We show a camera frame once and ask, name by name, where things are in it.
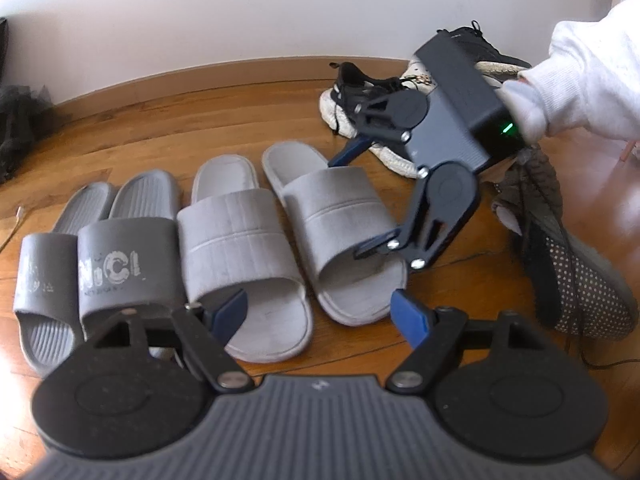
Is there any white cable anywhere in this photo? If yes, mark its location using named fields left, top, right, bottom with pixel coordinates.
left=0, top=204, right=28, bottom=253

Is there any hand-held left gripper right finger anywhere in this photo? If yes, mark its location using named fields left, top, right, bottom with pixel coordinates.
left=386, top=287, right=556, bottom=393

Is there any dark grey rubber slide slipper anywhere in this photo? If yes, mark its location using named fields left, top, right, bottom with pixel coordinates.
left=76, top=169, right=187, bottom=361
left=12, top=180, right=116, bottom=376

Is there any light grey open-toe slipper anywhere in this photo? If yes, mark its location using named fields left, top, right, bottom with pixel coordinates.
left=261, top=141, right=410, bottom=326
left=176, top=156, right=315, bottom=363

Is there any black sneaker with white sole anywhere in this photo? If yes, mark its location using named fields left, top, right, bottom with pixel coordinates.
left=436, top=20, right=533, bottom=92
left=319, top=61, right=426, bottom=179

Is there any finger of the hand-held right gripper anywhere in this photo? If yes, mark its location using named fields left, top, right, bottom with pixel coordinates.
left=352, top=167, right=453, bottom=274
left=327, top=89, right=415, bottom=169

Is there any person's right forearm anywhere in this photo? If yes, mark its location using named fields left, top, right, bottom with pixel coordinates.
left=499, top=0, right=640, bottom=148

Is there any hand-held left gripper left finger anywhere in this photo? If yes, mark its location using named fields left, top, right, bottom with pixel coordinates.
left=85, top=287, right=253, bottom=393

